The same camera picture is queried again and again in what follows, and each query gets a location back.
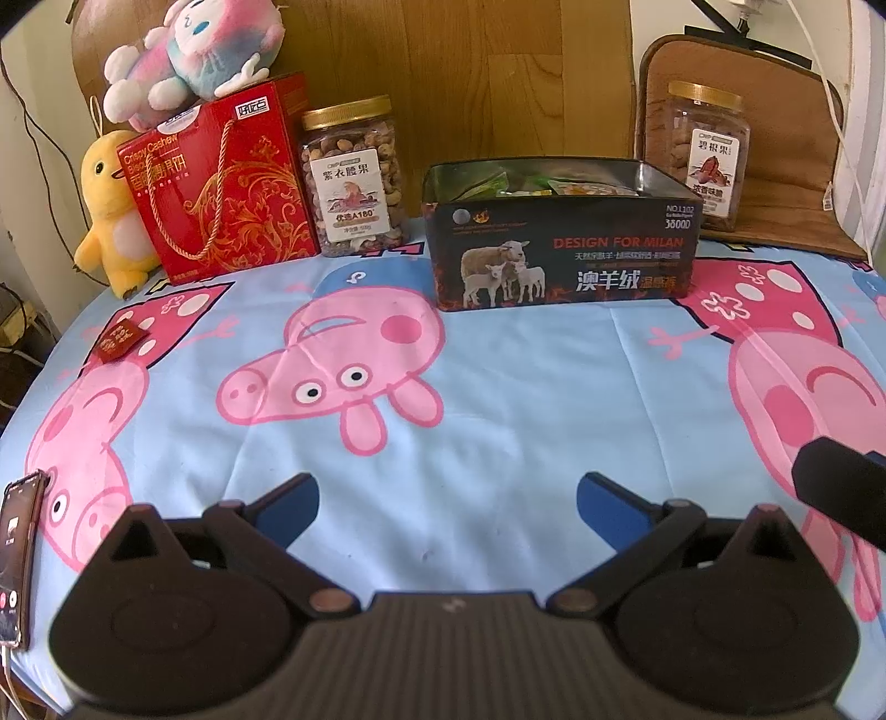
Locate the pecan jar with gold lid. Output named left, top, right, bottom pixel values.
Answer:
left=643, top=81, right=752, bottom=233

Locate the printed blanket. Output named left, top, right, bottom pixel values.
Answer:
left=0, top=214, right=886, bottom=693

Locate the small red packet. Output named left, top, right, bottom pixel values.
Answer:
left=93, top=322, right=150, bottom=364

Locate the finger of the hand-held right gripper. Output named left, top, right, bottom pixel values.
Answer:
left=792, top=436, right=886, bottom=555

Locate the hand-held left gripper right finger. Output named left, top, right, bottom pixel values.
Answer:
left=547, top=472, right=821, bottom=620

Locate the wooden headboard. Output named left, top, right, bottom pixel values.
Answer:
left=69, top=0, right=632, bottom=223

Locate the light green snack pouch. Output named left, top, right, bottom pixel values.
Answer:
left=443, top=166, right=551, bottom=200

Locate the black tin box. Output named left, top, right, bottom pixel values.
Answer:
left=421, top=158, right=705, bottom=312

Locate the cashew jar with gold lid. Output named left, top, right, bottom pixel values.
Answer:
left=299, top=95, right=411, bottom=257

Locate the pink and blue plush toy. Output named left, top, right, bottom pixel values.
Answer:
left=102, top=0, right=286, bottom=132

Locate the red gift box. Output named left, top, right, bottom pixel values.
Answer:
left=116, top=73, right=323, bottom=286

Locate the black smartphone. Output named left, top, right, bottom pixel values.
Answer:
left=0, top=471, right=49, bottom=652

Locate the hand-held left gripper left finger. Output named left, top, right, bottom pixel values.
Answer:
left=83, top=472, right=361, bottom=620

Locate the white cable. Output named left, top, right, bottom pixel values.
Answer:
left=734, top=0, right=883, bottom=257

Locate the yellow duck plush toy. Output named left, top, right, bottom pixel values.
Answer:
left=73, top=128, right=163, bottom=300

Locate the clear snack packet white label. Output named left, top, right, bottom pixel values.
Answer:
left=557, top=180, right=634, bottom=199

